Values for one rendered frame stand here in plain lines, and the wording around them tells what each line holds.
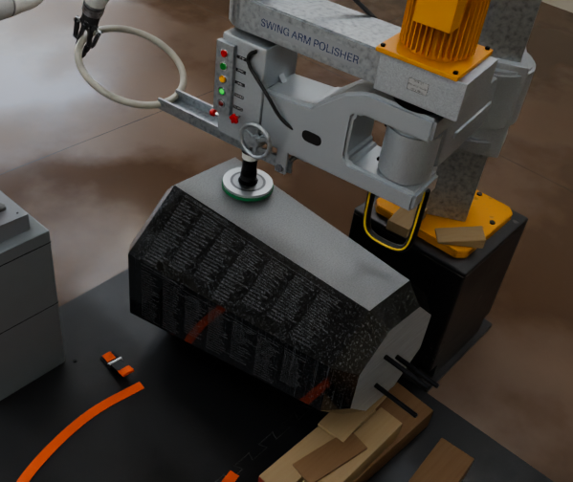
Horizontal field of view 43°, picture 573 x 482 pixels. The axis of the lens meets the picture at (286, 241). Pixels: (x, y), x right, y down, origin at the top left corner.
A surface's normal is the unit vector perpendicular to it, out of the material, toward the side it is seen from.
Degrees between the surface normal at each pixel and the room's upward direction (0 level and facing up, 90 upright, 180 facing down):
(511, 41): 90
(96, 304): 0
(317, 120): 90
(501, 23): 90
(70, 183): 0
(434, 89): 90
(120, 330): 0
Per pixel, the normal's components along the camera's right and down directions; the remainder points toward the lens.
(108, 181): 0.11, -0.77
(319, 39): -0.57, 0.47
